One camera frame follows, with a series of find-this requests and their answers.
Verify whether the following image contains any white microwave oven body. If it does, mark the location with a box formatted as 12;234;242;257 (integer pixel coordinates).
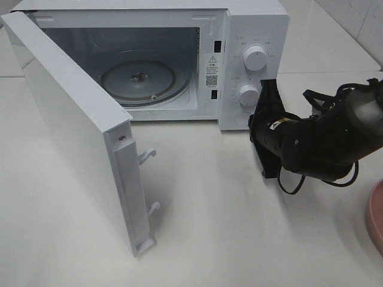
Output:
7;1;289;130

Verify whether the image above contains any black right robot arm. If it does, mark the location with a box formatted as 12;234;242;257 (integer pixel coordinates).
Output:
248;78;382;182

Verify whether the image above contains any white warning label sticker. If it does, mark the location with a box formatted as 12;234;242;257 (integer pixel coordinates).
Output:
202;53;222;90

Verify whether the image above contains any white microwave door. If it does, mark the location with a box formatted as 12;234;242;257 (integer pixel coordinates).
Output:
1;12;159;257

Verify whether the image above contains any pink round plate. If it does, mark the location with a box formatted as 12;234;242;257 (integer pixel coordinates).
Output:
366;180;382;255

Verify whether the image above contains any round white door-release button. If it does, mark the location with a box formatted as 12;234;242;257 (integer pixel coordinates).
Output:
235;112;252;129

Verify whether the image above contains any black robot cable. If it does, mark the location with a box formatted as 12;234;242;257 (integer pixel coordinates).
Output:
276;78;383;195

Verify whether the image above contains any glass microwave turntable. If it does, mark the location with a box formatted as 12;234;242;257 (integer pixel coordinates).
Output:
101;60;191;107

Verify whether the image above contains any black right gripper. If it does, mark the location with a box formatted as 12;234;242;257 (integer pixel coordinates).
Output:
248;79;284;178

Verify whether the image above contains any upper white control knob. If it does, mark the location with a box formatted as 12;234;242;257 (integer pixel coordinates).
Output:
243;44;268;71

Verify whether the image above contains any lower white timer knob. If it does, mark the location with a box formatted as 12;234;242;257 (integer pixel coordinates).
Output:
237;84;260;106

